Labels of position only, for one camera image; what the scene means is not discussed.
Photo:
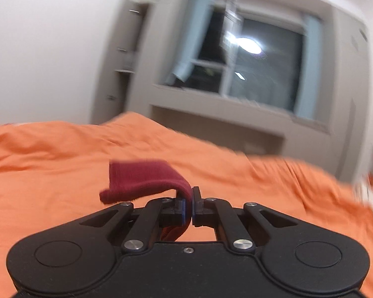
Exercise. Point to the plain grey tall cabinet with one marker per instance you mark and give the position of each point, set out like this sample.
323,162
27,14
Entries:
349,93

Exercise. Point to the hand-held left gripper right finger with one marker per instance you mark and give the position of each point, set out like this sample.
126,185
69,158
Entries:
195,214

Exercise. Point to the orange bed cover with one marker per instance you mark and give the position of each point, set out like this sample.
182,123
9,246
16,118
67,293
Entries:
65,167

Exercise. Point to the grey window bench cabinet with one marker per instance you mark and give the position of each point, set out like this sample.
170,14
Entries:
236,115

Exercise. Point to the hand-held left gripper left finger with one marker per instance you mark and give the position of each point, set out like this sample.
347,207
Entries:
182,212

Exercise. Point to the loose light blue curtain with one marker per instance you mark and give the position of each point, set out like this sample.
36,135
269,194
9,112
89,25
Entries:
191,34

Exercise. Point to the large glass window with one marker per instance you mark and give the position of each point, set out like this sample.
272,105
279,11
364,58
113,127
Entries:
251,62

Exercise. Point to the dark red small garment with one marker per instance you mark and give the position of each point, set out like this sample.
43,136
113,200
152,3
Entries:
136,177

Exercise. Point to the straight light blue curtain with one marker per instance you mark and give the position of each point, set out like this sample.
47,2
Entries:
309,68

